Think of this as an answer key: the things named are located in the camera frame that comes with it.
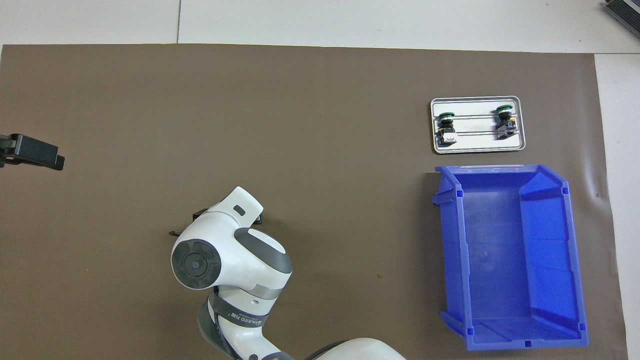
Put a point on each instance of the blue plastic storage bin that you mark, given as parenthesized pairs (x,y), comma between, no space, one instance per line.
(500,280)

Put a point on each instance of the green push button switch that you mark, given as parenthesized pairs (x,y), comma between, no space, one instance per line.
(506,120)
(446,127)

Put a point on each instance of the grey ribbed device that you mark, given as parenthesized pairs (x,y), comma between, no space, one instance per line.
(625,12)

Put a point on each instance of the silver metal tray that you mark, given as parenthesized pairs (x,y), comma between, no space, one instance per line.
(477,107)

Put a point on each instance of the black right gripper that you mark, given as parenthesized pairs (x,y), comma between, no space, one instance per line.
(201,215)

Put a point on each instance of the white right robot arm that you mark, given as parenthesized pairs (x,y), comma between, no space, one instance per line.
(225,240)

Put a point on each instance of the brown paper table mat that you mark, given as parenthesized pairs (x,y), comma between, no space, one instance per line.
(350,150)

